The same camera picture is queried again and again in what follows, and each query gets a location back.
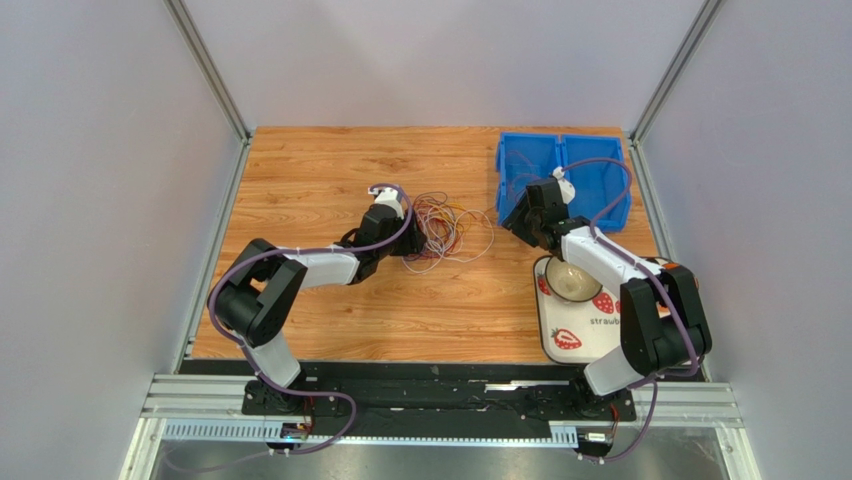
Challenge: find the yellow cable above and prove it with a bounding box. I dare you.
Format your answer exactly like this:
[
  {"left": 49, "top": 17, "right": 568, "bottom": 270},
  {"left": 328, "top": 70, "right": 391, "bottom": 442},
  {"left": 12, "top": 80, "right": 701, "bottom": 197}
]
[{"left": 432, "top": 199, "right": 491, "bottom": 248}]

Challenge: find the beige bowl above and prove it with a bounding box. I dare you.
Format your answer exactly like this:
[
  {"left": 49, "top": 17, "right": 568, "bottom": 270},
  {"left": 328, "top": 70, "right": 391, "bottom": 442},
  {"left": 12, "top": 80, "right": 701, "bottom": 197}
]
[{"left": 544, "top": 257, "right": 603, "bottom": 303}]

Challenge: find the strawberry print tray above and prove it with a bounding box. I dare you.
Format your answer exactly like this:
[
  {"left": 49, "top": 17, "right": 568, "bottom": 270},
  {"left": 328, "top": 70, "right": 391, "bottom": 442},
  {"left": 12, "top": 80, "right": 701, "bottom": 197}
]
[{"left": 533, "top": 256, "right": 621, "bottom": 364}]

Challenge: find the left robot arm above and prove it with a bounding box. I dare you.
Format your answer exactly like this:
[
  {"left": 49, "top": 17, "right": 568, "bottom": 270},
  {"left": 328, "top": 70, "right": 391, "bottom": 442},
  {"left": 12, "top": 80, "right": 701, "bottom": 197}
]
[{"left": 207, "top": 204, "right": 426, "bottom": 393}]

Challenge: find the white cable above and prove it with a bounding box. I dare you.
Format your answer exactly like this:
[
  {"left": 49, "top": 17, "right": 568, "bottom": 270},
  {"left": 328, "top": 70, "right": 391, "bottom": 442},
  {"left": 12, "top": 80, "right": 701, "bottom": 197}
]
[{"left": 401, "top": 199, "right": 497, "bottom": 274}]

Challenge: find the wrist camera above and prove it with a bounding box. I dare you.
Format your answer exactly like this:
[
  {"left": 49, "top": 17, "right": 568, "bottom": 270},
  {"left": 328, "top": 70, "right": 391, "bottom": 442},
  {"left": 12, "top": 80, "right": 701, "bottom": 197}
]
[
  {"left": 368, "top": 186, "right": 405, "bottom": 219},
  {"left": 551, "top": 167, "right": 576, "bottom": 205}
]

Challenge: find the aluminium corner post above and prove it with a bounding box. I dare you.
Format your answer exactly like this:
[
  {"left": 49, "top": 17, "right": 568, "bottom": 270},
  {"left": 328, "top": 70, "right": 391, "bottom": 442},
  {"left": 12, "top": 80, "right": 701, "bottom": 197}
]
[
  {"left": 630, "top": 0, "right": 726, "bottom": 144},
  {"left": 164, "top": 0, "right": 253, "bottom": 144}
]

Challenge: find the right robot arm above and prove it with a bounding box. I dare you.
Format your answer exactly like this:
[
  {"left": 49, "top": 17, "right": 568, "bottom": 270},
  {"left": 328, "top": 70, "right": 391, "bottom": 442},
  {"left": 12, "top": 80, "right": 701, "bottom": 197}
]
[{"left": 502, "top": 176, "right": 712, "bottom": 397}]

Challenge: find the right aluminium corner post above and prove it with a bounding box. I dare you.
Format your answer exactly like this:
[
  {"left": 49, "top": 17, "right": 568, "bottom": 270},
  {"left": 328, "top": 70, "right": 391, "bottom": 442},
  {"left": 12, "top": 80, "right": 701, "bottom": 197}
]
[{"left": 630, "top": 0, "right": 726, "bottom": 144}]

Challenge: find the blue plastic bin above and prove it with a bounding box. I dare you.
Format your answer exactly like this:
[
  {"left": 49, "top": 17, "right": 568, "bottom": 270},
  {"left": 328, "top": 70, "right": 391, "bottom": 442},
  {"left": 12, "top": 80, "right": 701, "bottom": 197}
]
[{"left": 496, "top": 132, "right": 628, "bottom": 223}]

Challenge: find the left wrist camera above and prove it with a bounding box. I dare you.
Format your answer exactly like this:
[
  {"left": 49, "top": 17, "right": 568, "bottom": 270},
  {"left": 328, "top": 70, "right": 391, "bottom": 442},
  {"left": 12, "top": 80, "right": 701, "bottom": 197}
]
[{"left": 368, "top": 186, "right": 405, "bottom": 219}]

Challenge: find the aluminium frame rail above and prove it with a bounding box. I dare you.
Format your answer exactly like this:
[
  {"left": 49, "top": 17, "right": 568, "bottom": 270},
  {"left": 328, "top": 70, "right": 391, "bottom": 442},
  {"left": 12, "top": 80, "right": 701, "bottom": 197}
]
[{"left": 141, "top": 375, "right": 743, "bottom": 448}]

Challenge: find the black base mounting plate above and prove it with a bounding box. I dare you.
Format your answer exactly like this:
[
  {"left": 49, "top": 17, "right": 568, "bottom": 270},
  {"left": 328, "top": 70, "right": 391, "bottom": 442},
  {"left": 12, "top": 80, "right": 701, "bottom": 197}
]
[{"left": 241, "top": 361, "right": 637, "bottom": 440}]

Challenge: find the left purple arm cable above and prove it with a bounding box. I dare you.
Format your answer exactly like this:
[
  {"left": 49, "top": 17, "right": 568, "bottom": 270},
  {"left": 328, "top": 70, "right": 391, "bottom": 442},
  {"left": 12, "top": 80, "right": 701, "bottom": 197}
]
[{"left": 207, "top": 182, "right": 414, "bottom": 457}]

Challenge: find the left aluminium corner post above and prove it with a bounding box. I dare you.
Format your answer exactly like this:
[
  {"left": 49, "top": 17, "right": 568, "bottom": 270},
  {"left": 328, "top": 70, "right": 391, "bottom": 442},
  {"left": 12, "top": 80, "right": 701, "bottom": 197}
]
[{"left": 164, "top": 0, "right": 253, "bottom": 144}]

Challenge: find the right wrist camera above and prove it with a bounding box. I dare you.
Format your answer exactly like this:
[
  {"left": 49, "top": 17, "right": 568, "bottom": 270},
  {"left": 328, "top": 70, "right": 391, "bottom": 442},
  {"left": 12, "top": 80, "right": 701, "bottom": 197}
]
[{"left": 551, "top": 167, "right": 576, "bottom": 205}]

